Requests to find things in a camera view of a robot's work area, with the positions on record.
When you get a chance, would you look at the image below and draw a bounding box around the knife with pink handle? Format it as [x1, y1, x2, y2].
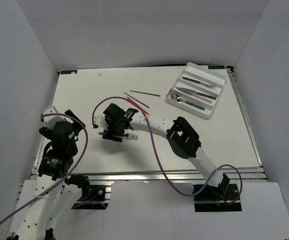
[186, 93, 212, 104]

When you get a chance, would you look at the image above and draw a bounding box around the knife with dark handle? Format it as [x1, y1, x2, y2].
[176, 87, 217, 100]

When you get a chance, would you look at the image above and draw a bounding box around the fork with dark handle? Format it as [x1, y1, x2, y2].
[182, 76, 217, 89]

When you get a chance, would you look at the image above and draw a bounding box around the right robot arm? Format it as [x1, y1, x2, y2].
[93, 103, 230, 200]

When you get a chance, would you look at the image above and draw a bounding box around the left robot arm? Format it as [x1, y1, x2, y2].
[9, 106, 90, 240]

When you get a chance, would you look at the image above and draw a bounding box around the orange chopstick left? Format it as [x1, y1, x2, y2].
[123, 97, 150, 117]

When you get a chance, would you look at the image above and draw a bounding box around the orange chopstick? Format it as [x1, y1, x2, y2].
[123, 97, 150, 117]
[126, 97, 151, 116]

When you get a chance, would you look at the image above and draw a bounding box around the orange chopstick right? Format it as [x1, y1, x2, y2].
[126, 97, 151, 116]

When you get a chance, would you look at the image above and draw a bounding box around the green chopstick near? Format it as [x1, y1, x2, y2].
[124, 92, 150, 109]

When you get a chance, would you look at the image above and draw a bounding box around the green chopstick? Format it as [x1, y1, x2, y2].
[129, 90, 161, 97]
[124, 92, 150, 109]

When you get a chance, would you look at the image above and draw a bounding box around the green chopstick far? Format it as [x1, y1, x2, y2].
[129, 90, 161, 97]

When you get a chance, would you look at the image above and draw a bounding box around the white divided cutlery tray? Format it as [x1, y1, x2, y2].
[165, 62, 228, 120]

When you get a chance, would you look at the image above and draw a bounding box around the blue label sticker right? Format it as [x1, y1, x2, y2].
[207, 65, 226, 70]

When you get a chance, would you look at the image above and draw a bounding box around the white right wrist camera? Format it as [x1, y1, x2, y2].
[92, 115, 109, 130]

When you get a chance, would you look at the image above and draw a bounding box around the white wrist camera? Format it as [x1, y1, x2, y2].
[92, 115, 109, 130]
[38, 105, 66, 130]

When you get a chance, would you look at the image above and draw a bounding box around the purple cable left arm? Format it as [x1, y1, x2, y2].
[0, 113, 89, 240]

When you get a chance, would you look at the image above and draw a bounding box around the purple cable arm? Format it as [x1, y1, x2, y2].
[0, 113, 89, 240]
[91, 96, 243, 206]

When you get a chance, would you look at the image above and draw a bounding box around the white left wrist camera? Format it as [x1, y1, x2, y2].
[38, 105, 66, 130]

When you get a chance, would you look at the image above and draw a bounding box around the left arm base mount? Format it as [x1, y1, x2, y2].
[65, 175, 108, 210]

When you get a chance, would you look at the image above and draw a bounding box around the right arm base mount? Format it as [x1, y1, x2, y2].
[194, 183, 242, 213]

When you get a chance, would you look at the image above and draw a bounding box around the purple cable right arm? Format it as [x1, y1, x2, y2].
[91, 96, 243, 206]

